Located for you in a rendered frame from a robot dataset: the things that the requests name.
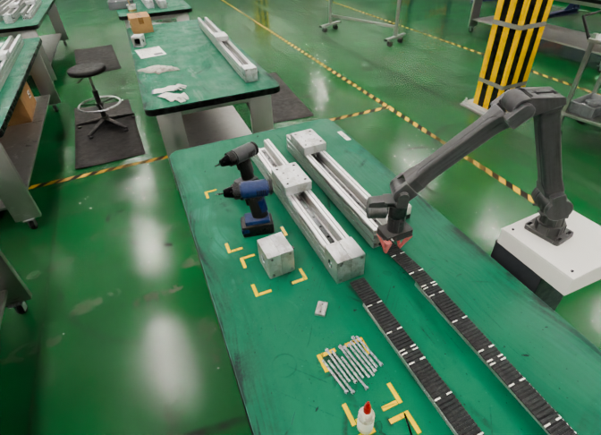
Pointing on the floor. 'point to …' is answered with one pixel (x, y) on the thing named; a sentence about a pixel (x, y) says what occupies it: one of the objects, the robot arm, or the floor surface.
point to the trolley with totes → (579, 109)
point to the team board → (368, 21)
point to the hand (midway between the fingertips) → (392, 248)
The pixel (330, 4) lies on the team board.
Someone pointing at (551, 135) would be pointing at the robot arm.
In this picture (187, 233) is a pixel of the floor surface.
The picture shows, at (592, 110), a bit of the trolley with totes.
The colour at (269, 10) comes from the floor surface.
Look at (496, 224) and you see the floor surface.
